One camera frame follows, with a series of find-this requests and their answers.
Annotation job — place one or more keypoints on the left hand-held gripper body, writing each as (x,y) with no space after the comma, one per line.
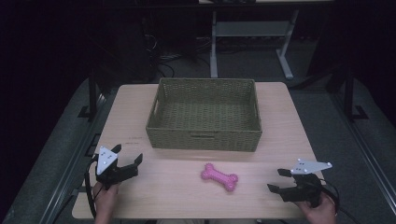
(109,169)

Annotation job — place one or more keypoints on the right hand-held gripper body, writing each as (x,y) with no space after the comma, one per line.
(303,186)

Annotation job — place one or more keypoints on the pink bone-shaped toy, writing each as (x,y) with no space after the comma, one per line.
(219,176)

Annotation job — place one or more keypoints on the green woven basket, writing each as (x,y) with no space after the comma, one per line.
(204,115)

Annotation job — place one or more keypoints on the person's right hand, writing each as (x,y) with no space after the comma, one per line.
(320,213)

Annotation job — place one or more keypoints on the person's left hand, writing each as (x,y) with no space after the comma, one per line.
(106,202)

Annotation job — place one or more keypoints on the black metal stand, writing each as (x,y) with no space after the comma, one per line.
(349,93)
(92,93)

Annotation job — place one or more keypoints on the grey metal rail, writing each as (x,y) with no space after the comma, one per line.
(364,146)
(68,174)

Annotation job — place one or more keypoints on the white metal desk frame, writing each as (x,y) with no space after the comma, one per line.
(249,29)

